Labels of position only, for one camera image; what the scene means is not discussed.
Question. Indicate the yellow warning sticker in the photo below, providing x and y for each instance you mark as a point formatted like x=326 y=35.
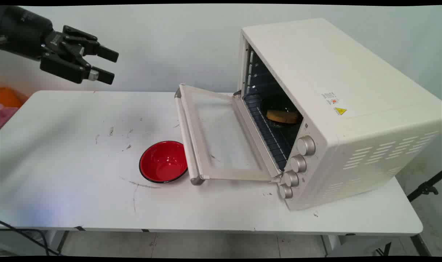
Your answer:
x=340 y=110

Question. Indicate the red bowl with black rim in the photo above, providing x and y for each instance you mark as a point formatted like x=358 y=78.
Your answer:
x=163 y=162

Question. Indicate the orange object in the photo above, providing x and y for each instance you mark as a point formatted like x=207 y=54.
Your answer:
x=10 y=97

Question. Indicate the glass oven door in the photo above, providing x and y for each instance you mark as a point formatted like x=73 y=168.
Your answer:
x=220 y=134

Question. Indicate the pink cloth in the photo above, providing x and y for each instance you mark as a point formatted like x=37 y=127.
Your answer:
x=6 y=113

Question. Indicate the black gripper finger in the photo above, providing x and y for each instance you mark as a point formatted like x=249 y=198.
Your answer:
x=82 y=43
x=73 y=69

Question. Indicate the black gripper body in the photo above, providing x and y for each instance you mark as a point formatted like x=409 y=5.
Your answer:
x=24 y=31

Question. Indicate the silver oven knob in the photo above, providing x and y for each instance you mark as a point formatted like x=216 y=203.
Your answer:
x=285 y=191
x=306 y=145
x=291 y=178
x=298 y=163

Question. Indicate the black tripod leg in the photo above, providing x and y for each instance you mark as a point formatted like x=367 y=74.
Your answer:
x=424 y=189

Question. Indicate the white table leg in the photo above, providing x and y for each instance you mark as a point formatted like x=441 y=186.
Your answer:
x=55 y=238

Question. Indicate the white toaster oven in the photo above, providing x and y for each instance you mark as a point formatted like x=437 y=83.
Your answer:
x=348 y=109

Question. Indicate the yellow bread slice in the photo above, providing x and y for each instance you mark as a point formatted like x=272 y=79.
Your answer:
x=282 y=116

